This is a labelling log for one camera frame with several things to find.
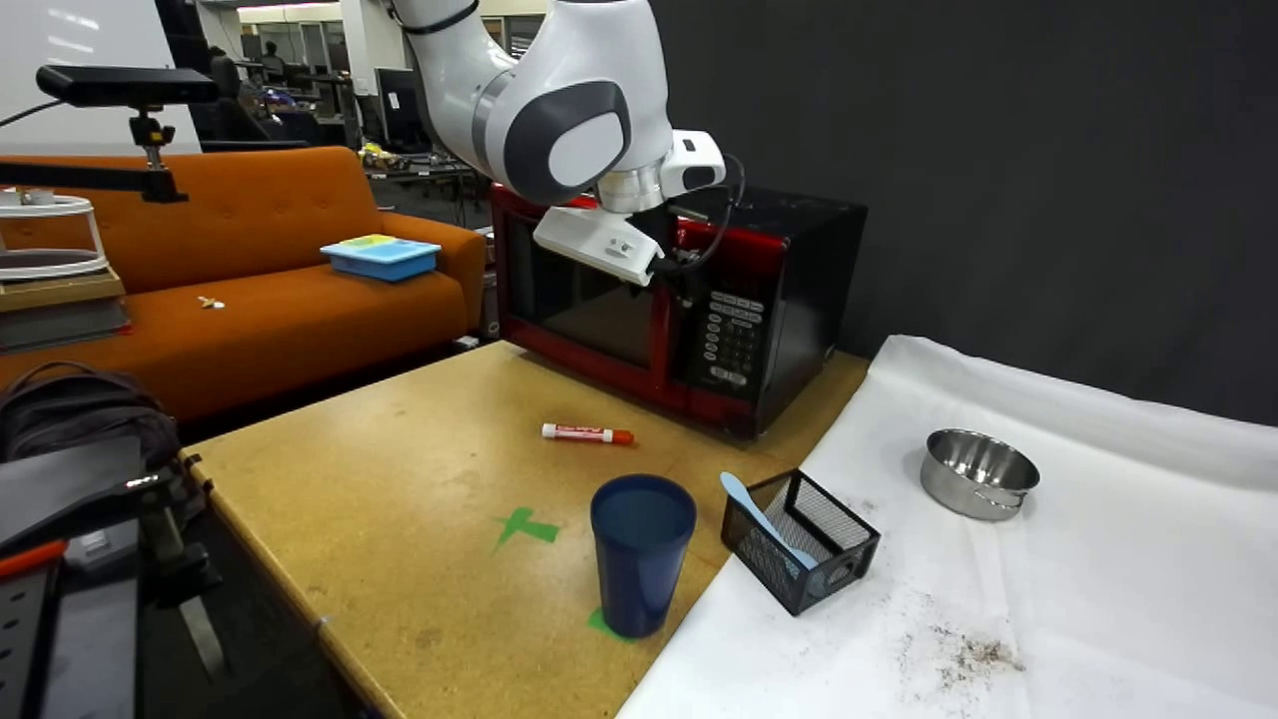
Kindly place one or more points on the small white object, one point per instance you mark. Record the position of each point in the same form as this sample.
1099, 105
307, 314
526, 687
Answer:
215, 307

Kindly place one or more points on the green tape patch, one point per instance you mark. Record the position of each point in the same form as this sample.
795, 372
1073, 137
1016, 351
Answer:
603, 620

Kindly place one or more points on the white table cloth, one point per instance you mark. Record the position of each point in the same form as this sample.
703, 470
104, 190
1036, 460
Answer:
1133, 587

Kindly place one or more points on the blue plastic cup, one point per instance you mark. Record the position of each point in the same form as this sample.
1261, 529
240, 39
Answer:
642, 552

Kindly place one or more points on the black mesh box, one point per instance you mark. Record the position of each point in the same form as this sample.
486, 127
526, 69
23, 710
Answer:
834, 545

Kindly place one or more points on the orange couch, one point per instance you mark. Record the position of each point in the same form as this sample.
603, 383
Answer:
267, 322

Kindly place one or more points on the black backdrop curtain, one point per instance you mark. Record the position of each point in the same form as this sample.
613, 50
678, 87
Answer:
1013, 162

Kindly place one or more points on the green tape cross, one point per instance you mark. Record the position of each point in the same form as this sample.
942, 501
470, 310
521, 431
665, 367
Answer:
526, 529

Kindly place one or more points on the black backpack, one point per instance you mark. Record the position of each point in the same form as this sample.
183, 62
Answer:
80, 424

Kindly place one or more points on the red microwave door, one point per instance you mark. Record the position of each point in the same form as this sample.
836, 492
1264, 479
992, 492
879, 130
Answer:
585, 307

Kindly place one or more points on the black stereo camera bar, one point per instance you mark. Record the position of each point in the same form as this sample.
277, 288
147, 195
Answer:
124, 87

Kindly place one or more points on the black red microwave body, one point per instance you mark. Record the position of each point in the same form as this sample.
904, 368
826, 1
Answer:
783, 307

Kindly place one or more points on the steel bowl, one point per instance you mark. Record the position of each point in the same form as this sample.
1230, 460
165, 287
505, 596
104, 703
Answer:
980, 479

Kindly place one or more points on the red white marker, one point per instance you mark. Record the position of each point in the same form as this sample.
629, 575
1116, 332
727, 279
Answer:
585, 434

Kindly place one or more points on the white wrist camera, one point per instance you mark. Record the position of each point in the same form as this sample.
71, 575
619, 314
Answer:
601, 240

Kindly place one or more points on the light blue paper strip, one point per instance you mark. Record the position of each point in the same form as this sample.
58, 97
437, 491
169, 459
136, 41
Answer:
760, 520

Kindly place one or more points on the blue flat box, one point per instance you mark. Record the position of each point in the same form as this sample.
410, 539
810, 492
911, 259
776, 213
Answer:
380, 259

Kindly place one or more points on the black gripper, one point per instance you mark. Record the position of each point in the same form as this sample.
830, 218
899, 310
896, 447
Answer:
681, 264

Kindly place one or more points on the stack of books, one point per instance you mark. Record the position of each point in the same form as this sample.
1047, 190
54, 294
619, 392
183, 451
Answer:
54, 287

